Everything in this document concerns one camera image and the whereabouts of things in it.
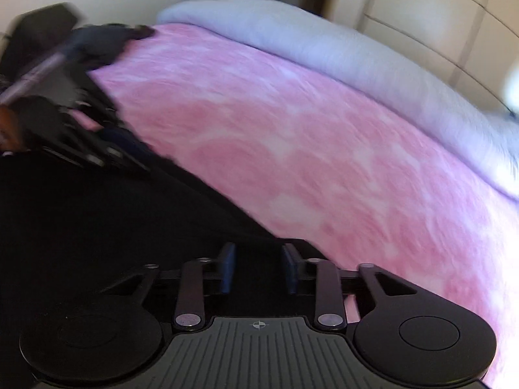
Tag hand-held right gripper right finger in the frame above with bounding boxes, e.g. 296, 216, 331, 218
281, 242, 419, 332

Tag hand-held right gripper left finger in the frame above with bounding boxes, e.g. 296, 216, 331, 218
101, 242, 237, 332

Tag light grey duvet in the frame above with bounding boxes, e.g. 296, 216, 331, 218
156, 0, 519, 202

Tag black zip jacket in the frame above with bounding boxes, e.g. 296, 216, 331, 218
0, 69, 327, 389

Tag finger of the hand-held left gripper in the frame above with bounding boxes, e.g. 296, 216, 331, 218
61, 89, 126, 132
49, 127, 151, 173

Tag person's left hand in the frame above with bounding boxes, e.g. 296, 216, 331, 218
0, 105, 19, 150

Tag pink patterned blanket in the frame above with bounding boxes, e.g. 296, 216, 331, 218
81, 22, 519, 386

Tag cream wardrobe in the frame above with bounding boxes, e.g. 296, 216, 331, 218
324, 0, 519, 112

